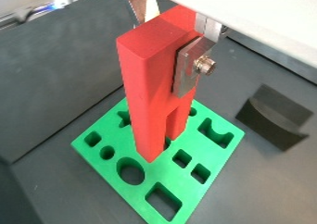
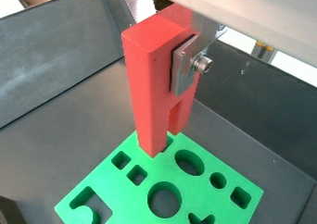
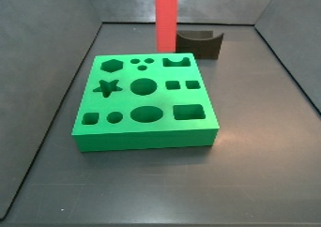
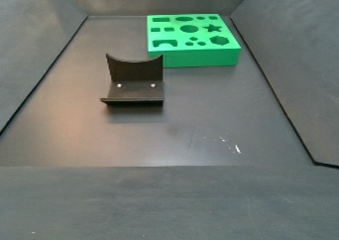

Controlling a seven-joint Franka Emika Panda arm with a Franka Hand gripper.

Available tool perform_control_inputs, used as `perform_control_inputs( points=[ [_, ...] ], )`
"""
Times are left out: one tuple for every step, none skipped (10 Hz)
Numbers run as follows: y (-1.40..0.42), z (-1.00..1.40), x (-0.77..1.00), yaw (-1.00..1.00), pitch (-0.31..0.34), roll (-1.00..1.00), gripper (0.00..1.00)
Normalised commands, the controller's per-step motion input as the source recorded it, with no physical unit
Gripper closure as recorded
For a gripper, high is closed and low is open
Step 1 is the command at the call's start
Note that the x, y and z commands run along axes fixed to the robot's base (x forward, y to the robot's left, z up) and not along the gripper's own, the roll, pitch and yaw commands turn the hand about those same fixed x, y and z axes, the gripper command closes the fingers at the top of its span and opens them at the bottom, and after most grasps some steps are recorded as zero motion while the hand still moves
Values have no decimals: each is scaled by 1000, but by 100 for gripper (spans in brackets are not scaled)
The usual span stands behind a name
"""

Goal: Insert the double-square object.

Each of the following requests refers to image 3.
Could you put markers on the red vertical post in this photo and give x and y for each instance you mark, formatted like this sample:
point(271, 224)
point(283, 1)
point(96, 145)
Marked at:
point(165, 12)

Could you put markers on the black curved-top block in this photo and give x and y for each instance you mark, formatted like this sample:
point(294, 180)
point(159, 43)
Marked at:
point(200, 43)

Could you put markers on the green shape-sorter block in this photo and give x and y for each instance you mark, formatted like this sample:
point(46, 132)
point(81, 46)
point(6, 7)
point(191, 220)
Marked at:
point(144, 101)

